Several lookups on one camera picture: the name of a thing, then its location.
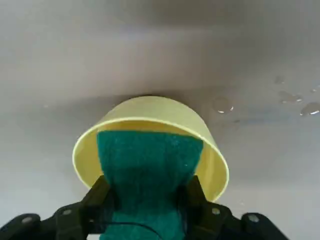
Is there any yellow bowl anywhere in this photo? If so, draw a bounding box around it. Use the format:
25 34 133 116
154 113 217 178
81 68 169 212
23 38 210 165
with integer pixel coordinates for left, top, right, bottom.
72 95 230 203

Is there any green and yellow sponge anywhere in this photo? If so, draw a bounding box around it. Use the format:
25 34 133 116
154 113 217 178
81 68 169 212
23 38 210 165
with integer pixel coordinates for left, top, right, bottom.
95 130 205 240

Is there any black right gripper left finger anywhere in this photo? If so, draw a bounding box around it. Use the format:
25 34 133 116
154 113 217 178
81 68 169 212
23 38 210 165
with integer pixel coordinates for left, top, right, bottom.
0 174 119 240

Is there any thin black wire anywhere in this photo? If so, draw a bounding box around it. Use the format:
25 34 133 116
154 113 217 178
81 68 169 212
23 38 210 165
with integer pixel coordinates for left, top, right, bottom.
109 219 164 236

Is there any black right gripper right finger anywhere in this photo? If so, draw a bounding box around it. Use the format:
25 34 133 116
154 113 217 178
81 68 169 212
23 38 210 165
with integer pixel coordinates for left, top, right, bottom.
175 174 289 240

